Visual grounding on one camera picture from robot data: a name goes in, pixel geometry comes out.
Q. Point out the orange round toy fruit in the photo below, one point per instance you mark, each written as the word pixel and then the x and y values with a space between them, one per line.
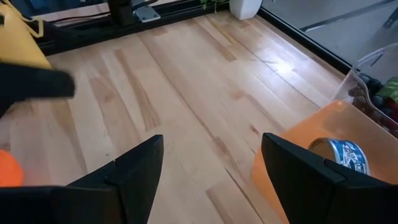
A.
pixel 9 169

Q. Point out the silver can blue white label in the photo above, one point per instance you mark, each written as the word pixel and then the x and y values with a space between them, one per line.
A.
pixel 345 152

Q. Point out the orange translucent plastic bin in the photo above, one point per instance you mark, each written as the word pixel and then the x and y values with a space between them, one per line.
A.
pixel 342 124

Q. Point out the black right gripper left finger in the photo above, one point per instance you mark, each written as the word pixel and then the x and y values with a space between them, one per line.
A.
pixel 124 186

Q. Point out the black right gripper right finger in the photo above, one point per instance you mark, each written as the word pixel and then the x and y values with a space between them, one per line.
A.
pixel 298 180

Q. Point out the green plant in white pot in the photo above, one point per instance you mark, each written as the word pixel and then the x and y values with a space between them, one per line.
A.
pixel 245 7

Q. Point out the clear plastic bin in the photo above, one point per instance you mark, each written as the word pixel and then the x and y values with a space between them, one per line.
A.
pixel 357 81

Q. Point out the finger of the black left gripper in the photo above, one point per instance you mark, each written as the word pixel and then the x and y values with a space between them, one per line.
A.
pixel 34 84

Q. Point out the yellow mustard bottle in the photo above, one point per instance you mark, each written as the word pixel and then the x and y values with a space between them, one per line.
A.
pixel 17 40

